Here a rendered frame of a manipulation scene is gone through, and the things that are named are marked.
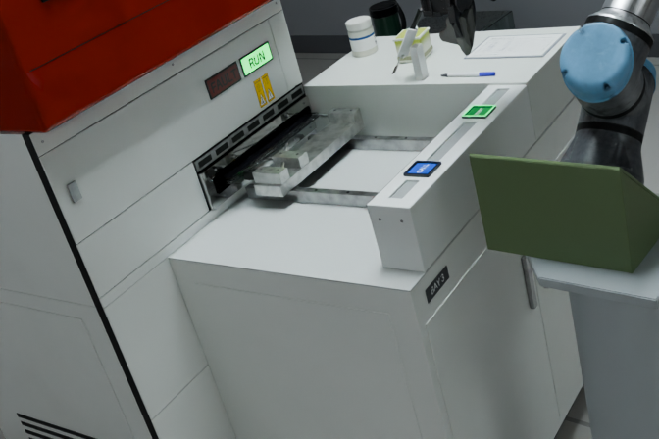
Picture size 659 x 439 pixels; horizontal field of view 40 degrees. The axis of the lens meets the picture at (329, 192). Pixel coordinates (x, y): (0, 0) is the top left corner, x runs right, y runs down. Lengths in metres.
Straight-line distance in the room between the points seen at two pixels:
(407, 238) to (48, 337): 0.91
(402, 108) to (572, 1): 2.74
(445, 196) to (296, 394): 0.59
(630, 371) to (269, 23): 1.18
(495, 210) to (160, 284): 0.78
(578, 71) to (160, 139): 0.93
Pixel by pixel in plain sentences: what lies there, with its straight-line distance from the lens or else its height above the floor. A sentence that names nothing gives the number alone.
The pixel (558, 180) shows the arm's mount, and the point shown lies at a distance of 1.58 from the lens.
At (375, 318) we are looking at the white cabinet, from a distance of 1.76.
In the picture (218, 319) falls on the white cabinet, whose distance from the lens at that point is 2.07.
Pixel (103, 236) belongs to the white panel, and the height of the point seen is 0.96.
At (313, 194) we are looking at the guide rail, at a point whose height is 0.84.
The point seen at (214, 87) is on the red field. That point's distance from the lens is 2.14.
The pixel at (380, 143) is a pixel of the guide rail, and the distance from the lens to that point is 2.25.
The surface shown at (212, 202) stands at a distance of 2.13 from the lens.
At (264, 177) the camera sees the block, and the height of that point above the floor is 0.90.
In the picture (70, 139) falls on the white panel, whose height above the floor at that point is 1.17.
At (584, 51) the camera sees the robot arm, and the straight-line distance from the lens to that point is 1.55.
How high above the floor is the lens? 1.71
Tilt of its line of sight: 25 degrees down
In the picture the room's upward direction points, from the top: 16 degrees counter-clockwise
